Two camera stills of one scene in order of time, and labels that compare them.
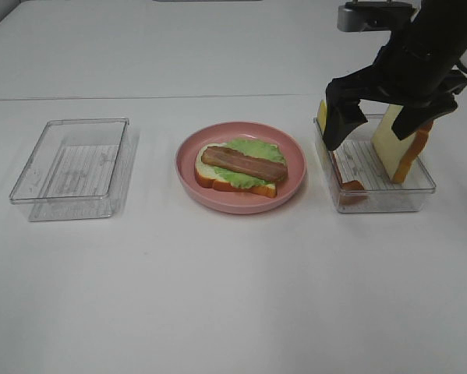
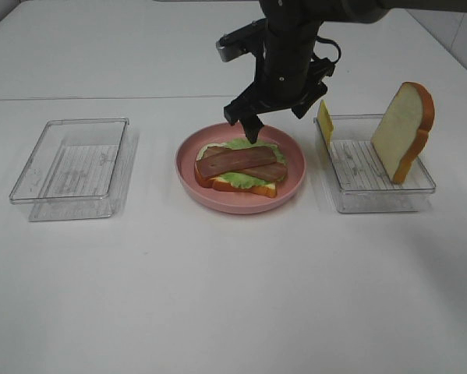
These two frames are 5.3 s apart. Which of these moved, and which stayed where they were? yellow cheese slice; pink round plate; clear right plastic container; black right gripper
Moved: black right gripper
Stayed: clear right plastic container; pink round plate; yellow cheese slice
